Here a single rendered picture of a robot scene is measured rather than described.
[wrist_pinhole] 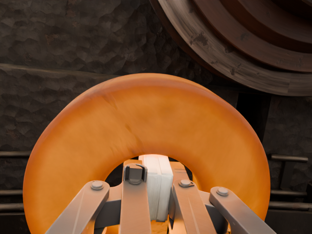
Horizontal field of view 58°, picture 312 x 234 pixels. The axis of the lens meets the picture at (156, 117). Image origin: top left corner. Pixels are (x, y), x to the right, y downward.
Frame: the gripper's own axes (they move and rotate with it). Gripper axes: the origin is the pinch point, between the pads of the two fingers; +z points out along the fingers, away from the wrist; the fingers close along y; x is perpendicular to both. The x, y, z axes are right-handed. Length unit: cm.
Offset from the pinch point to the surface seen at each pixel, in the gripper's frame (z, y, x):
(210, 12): 19.1, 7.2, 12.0
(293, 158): 28.0, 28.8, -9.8
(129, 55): 35.8, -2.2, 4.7
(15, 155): 28.0, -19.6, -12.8
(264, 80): 20.4, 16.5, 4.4
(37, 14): 36.1, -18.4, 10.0
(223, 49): 20.6, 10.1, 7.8
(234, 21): 19.1, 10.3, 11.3
